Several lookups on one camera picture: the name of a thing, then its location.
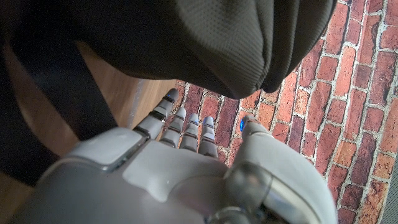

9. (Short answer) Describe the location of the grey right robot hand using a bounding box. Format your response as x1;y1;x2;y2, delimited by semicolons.
9;88;339;224

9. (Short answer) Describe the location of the black backpack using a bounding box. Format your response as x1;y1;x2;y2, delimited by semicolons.
0;0;338;187

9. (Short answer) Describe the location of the brick print backdrop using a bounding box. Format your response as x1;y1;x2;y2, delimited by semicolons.
167;0;398;224

